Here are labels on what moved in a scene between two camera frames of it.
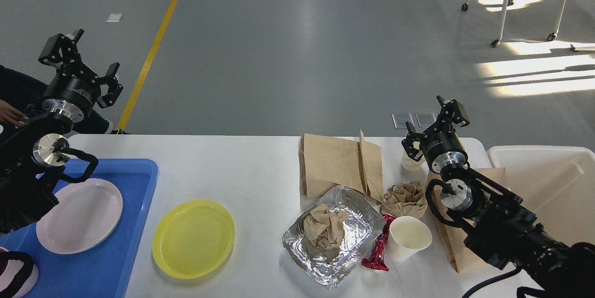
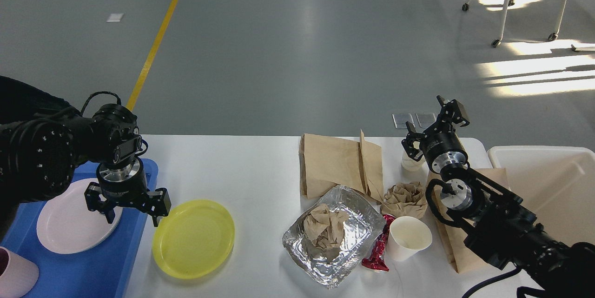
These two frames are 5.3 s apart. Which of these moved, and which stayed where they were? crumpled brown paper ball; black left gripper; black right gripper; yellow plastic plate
Moved: black left gripper
Stayed: black right gripper; yellow plastic plate; crumpled brown paper ball
